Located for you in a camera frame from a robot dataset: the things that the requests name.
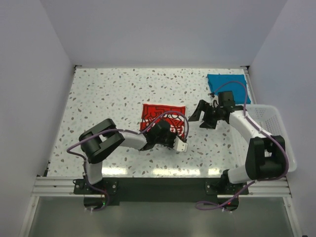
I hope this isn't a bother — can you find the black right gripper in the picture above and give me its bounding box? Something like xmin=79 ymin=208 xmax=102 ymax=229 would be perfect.
xmin=188 ymin=100 xmax=221 ymax=130

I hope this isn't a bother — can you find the white t shirt red print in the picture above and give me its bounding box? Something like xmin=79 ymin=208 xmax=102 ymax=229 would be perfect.
xmin=140 ymin=104 xmax=188 ymax=139

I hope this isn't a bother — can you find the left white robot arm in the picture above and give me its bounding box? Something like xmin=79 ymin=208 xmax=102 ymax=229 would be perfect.
xmin=79 ymin=118 xmax=186 ymax=194

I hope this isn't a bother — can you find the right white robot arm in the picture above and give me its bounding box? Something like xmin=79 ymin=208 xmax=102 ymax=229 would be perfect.
xmin=189 ymin=91 xmax=289 ymax=194

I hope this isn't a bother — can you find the folded blue t shirt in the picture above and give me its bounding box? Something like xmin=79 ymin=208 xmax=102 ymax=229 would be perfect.
xmin=207 ymin=74 xmax=251 ymax=104

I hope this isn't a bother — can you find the white plastic basket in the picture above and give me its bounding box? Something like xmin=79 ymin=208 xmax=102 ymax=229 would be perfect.
xmin=229 ymin=104 xmax=297 ymax=172

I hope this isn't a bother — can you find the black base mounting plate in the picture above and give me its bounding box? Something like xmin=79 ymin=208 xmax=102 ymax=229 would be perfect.
xmin=73 ymin=177 xmax=249 ymax=210

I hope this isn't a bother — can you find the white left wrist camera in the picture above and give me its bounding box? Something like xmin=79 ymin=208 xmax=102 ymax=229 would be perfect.
xmin=173 ymin=137 xmax=188 ymax=153

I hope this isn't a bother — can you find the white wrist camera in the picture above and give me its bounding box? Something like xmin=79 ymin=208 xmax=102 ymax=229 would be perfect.
xmin=173 ymin=137 xmax=188 ymax=153
xmin=210 ymin=95 xmax=219 ymax=108

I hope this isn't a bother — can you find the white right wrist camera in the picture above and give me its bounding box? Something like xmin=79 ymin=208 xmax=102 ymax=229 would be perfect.
xmin=210 ymin=95 xmax=219 ymax=108

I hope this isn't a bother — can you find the aluminium rail frame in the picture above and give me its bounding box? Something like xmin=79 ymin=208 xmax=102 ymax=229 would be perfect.
xmin=19 ymin=64 xmax=304 ymax=237

